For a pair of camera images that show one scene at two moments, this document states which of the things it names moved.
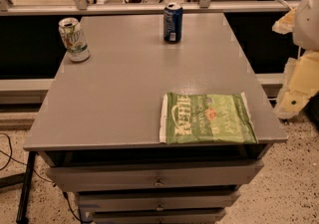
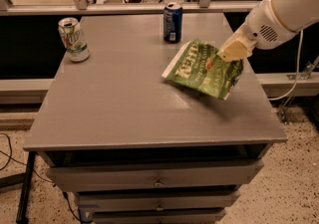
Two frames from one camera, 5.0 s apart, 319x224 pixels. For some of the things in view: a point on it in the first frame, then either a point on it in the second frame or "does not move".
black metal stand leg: [24, 201] does not move
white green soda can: [74, 39] does not move
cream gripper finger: [300, 84] -> [262, 27]
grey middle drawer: [158, 200] does not move
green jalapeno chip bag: [206, 118] -> [201, 68]
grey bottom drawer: [157, 217] does not move
